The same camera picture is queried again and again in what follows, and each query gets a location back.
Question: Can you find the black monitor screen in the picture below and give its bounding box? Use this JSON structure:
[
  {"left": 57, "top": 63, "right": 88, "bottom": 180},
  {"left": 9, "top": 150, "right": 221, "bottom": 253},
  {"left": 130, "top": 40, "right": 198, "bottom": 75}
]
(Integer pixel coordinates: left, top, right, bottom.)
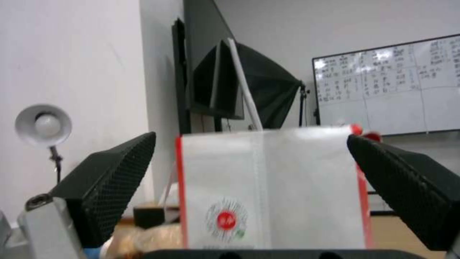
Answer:
[{"left": 171, "top": 17, "right": 246, "bottom": 133}]

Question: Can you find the black softbox light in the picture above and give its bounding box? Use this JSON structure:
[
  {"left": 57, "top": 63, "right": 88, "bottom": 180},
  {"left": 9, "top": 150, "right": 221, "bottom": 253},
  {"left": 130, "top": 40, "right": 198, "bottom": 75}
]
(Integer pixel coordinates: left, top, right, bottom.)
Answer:
[{"left": 192, "top": 40, "right": 303, "bottom": 130}]

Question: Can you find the black box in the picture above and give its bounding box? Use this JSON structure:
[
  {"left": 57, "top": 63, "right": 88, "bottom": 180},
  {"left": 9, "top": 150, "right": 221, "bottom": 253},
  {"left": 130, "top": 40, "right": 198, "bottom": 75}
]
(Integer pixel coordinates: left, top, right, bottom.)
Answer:
[{"left": 133, "top": 205, "right": 181, "bottom": 230}]

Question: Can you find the whiteboard with writing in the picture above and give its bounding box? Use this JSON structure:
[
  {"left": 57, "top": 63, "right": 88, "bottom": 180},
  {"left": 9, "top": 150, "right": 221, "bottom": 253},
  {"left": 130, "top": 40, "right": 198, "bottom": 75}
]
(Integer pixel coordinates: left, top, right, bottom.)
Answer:
[{"left": 311, "top": 34, "right": 460, "bottom": 136}]

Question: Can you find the black light stand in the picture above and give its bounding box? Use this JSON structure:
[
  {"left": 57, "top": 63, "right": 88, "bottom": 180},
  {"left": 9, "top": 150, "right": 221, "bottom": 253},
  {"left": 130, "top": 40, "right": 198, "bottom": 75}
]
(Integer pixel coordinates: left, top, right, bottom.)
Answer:
[{"left": 297, "top": 81, "right": 312, "bottom": 127}]

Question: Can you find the white desk lamp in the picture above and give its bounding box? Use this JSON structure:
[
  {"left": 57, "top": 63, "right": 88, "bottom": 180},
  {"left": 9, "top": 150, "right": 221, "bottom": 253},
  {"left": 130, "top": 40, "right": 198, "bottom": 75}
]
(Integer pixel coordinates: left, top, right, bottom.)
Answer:
[{"left": 14, "top": 104, "right": 73, "bottom": 184}]

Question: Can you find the clear plastic bag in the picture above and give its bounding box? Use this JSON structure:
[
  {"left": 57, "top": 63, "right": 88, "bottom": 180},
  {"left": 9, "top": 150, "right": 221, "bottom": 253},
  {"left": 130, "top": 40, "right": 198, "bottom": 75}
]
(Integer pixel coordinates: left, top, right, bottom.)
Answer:
[{"left": 100, "top": 225, "right": 184, "bottom": 259}]

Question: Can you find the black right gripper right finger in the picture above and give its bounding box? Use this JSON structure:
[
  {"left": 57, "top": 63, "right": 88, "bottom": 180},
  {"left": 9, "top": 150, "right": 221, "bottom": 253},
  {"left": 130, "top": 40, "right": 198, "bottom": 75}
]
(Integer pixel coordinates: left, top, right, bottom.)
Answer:
[{"left": 346, "top": 134, "right": 460, "bottom": 259}]

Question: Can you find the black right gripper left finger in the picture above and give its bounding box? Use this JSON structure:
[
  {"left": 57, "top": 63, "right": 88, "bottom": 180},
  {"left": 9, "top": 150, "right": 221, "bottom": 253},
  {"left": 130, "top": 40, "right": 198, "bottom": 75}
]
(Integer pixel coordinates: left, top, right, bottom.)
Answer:
[{"left": 17, "top": 131, "right": 157, "bottom": 259}]

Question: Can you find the white food delivery bag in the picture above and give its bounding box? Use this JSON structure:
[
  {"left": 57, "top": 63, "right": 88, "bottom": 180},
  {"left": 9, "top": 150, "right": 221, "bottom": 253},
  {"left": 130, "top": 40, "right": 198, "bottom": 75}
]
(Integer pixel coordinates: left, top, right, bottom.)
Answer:
[{"left": 157, "top": 38, "right": 382, "bottom": 250}]

